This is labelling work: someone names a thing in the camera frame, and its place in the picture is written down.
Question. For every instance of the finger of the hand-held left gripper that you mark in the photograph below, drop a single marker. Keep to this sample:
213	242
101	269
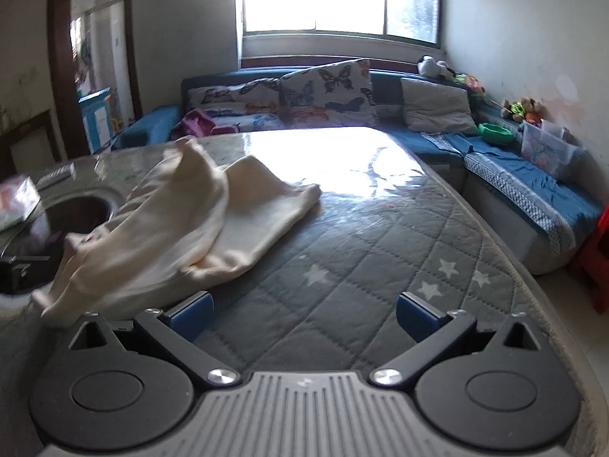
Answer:
21	271

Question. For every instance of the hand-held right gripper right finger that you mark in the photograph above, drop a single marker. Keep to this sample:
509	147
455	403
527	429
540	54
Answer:
417	318

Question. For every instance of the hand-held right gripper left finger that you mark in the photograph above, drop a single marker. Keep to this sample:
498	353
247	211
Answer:
191	316

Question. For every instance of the cream sweatshirt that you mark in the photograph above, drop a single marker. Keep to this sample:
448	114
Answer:
190	209

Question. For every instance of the white pink tissue pack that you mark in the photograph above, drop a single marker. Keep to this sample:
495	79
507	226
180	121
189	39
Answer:
16	202

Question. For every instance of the black round induction cooktop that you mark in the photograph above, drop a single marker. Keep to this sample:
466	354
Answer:
71	221

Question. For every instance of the grey remote control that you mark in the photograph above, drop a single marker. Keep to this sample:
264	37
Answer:
56	177

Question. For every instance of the dark wooden chair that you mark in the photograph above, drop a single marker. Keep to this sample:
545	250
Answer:
28	138

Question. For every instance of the blue sofa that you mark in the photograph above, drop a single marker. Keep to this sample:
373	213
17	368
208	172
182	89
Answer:
442	152

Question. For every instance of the blue cabinet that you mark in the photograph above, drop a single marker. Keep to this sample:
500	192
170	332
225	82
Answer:
95	119

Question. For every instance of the blue sofa cover cloth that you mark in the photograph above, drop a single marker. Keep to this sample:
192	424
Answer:
523	181

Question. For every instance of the magenta cloth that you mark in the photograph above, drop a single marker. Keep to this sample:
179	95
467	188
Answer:
197	123

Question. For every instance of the green plastic bowl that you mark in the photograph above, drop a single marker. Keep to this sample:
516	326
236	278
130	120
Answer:
495	134

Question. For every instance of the clear plastic storage box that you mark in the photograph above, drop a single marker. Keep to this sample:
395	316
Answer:
547	150

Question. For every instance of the grey pillow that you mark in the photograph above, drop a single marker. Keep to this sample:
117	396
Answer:
437	104

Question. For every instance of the butterfly print pillow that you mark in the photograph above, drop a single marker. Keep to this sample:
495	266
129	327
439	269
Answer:
228	100
328	90

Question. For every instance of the colourful plush toys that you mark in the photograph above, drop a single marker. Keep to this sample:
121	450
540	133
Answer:
521	109

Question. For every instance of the orange green toy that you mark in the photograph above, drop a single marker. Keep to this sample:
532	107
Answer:
471	83

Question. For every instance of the panda plush toy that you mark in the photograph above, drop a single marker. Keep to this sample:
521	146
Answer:
430	66

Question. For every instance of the dark wooden door frame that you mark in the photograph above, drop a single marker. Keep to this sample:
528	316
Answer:
59	57

